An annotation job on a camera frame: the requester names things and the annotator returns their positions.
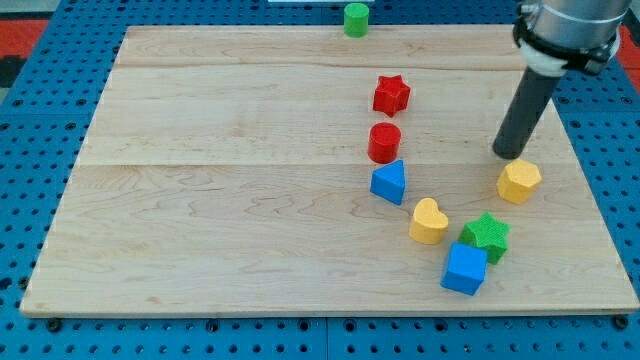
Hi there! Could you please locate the blue cube block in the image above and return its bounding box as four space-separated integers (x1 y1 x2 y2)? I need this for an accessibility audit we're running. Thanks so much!
440 242 488 296

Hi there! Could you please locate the green star block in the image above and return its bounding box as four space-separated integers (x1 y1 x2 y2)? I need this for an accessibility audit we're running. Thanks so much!
457 211 511 265

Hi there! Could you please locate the red cylinder block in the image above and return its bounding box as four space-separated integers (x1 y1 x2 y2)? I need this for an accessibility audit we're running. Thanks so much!
367 122 402 164

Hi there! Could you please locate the yellow hexagon block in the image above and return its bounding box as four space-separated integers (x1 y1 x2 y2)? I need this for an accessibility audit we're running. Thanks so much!
496 159 542 204

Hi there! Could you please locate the wooden board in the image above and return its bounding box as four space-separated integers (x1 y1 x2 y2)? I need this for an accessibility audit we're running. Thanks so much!
21 25 639 318

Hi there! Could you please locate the yellow heart block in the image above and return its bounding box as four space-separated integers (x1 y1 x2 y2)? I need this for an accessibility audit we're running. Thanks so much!
408 198 449 245

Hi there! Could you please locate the red star block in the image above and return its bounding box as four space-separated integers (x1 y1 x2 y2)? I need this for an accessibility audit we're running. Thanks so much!
372 75 411 117

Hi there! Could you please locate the blue triangle block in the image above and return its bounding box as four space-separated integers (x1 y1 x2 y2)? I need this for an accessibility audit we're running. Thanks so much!
370 160 406 205

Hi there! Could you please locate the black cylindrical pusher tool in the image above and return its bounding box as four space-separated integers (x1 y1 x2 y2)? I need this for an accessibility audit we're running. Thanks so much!
492 67 560 160

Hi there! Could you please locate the green cylinder block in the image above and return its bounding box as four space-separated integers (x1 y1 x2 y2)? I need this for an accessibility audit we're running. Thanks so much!
343 2 370 38

